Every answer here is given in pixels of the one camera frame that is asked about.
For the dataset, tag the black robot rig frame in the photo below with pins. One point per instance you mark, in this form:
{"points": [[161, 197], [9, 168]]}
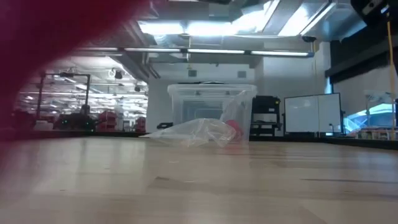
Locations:
{"points": [[40, 93]]}

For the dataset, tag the white whiteboard on stand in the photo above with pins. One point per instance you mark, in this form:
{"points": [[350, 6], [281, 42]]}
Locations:
{"points": [[311, 112]]}

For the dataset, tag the shelf with small items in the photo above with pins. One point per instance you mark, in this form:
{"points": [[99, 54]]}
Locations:
{"points": [[373, 133]]}

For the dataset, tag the black robot green lights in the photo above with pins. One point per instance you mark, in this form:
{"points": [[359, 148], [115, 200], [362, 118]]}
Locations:
{"points": [[74, 122]]}

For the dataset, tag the clear plastic wrapper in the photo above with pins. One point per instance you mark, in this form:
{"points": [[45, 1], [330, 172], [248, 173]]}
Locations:
{"points": [[196, 132]]}

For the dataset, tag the pink elastic bandage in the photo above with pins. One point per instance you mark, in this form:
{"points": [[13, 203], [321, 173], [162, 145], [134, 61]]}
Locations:
{"points": [[46, 46]]}

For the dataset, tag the black aluminium table frame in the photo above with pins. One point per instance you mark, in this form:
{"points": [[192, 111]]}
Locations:
{"points": [[77, 133]]}

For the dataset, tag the black dome camera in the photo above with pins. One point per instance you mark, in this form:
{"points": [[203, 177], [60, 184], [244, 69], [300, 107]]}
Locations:
{"points": [[308, 39]]}

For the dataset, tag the black equipment cart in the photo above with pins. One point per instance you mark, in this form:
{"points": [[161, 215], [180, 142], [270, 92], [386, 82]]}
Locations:
{"points": [[265, 107]]}

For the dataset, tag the red storage bins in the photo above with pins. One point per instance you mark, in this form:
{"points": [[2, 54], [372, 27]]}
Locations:
{"points": [[140, 124], [107, 121]]}

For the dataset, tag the clear plastic storage box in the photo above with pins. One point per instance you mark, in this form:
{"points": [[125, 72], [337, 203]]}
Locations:
{"points": [[199, 102]]}

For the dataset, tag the small black background device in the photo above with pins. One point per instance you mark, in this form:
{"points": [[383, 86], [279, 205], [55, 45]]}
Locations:
{"points": [[164, 125]]}

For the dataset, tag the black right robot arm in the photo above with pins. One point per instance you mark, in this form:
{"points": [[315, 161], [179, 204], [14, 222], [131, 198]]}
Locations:
{"points": [[373, 9]]}

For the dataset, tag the red packaged item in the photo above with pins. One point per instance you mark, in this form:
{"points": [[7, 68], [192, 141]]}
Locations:
{"points": [[236, 127]]}

